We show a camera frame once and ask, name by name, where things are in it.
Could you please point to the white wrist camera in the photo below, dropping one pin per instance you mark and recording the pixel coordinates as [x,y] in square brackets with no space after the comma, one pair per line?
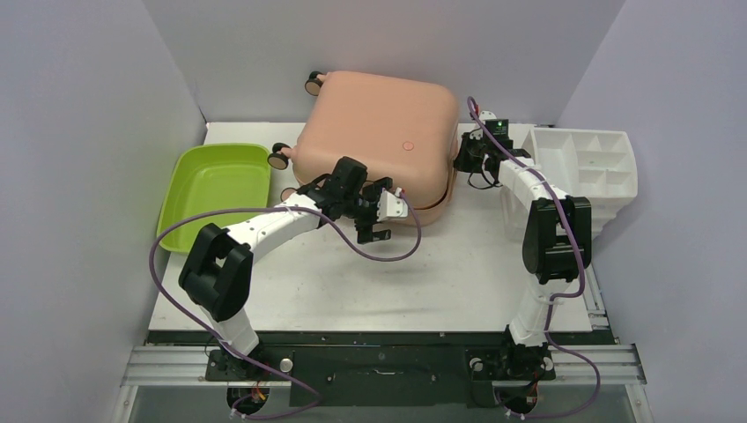
[490,121]
[391,206]

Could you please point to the white plastic drawer organizer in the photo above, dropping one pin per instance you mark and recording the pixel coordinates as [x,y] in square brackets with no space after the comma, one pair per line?
[597,165]

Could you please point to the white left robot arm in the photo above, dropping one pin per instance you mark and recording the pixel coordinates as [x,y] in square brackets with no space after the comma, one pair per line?
[216,276]

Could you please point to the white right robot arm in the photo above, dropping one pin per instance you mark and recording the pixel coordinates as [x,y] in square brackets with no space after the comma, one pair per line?
[555,248]

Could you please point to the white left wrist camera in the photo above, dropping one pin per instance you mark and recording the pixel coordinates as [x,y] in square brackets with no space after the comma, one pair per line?
[391,206]

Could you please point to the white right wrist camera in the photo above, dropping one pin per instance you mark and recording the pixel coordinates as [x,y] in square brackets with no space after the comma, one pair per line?
[490,121]

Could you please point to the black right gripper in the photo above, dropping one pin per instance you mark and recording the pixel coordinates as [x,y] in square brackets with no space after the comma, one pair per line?
[464,155]

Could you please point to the pink hard-shell suitcase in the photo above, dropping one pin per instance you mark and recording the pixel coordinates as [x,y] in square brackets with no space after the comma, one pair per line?
[398,128]

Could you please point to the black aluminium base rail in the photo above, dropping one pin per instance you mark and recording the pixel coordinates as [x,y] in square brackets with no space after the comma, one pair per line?
[297,374]

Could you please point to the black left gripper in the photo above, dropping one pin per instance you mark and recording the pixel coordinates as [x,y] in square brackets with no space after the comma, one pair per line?
[364,228]

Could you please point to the green plastic tray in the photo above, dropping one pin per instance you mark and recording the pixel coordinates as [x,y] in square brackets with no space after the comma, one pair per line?
[216,177]

